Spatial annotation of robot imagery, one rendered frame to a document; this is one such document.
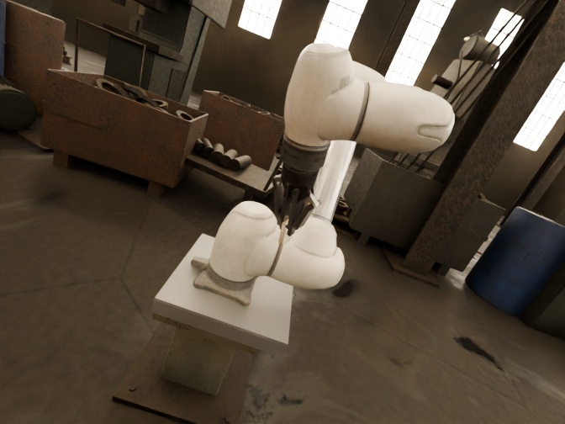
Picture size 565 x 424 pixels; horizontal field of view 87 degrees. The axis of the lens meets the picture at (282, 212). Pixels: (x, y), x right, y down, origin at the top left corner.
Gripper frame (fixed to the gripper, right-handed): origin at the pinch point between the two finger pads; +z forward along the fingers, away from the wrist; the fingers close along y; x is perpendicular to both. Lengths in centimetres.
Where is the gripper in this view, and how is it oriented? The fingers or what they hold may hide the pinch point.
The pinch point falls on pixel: (286, 231)
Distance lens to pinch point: 73.4
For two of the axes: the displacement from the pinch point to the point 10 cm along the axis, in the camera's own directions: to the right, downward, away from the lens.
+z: -1.5, 7.5, 6.5
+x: 6.9, -3.9, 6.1
